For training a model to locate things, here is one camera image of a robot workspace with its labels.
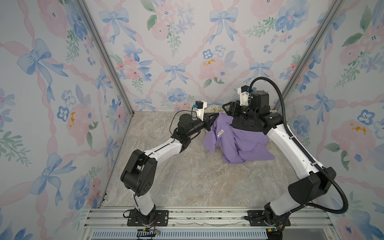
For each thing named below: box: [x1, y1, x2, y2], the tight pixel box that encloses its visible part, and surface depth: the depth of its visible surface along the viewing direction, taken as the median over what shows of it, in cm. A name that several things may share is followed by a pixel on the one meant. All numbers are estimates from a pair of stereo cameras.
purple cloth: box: [203, 112, 276, 164], surface depth 90 cm
